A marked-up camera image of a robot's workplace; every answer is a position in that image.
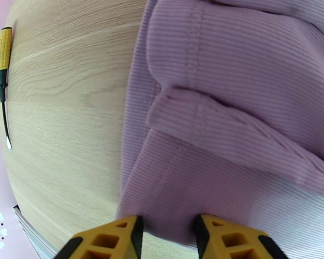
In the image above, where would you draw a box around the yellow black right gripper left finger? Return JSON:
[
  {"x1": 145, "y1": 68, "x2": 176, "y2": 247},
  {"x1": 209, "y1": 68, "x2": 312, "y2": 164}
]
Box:
[{"x1": 54, "y1": 215, "x2": 144, "y2": 259}]

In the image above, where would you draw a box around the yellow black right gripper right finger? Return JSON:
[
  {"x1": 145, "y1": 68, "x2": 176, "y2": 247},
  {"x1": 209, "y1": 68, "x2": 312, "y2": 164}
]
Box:
[{"x1": 193, "y1": 214, "x2": 289, "y2": 259}]

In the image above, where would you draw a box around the aluminium table side rail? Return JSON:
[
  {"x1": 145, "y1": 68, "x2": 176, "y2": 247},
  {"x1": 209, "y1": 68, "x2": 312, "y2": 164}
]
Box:
[{"x1": 13, "y1": 205, "x2": 59, "y2": 259}]

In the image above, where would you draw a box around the yellow handled screwdriver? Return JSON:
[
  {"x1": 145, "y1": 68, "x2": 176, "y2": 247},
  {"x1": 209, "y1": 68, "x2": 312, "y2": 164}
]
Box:
[{"x1": 0, "y1": 27, "x2": 13, "y2": 152}]

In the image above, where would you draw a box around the lilac ribbed garment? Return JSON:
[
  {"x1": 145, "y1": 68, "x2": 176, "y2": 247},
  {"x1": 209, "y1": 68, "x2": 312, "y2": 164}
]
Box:
[{"x1": 116, "y1": 0, "x2": 324, "y2": 259}]

